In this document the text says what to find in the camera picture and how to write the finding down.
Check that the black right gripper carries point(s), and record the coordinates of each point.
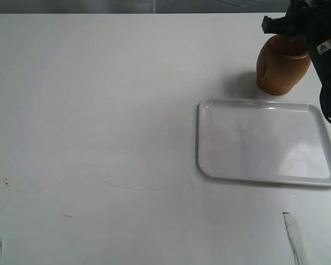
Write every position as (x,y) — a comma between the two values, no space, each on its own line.
(295,20)

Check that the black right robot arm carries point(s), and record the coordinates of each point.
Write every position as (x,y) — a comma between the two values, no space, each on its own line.
(312,21)

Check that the brown wooden cup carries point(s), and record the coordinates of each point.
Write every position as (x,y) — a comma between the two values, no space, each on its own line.
(282,63)

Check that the white rectangular plastic tray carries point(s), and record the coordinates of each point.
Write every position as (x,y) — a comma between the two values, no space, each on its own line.
(263,141)

